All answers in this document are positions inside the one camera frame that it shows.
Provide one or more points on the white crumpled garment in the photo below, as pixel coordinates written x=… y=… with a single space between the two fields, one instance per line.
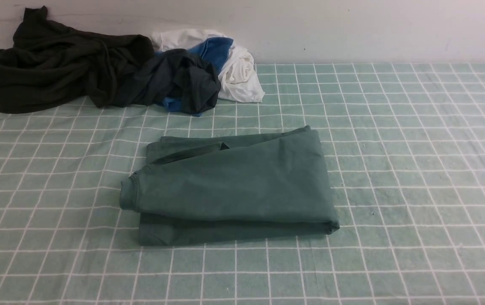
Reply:
x=239 y=80

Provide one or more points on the dark teal crumpled garment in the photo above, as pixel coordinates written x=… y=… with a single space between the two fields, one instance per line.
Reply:
x=149 y=84

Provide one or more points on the blue crumpled garment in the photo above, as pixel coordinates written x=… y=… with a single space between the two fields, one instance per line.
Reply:
x=212 y=53

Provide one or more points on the green checkered tablecloth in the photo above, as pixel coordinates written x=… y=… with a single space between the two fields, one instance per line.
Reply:
x=405 y=151

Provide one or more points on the green long-sleeved shirt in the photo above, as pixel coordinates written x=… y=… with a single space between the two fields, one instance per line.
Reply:
x=234 y=188

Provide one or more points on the dark olive crumpled garment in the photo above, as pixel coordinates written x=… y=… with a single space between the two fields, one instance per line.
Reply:
x=51 y=64

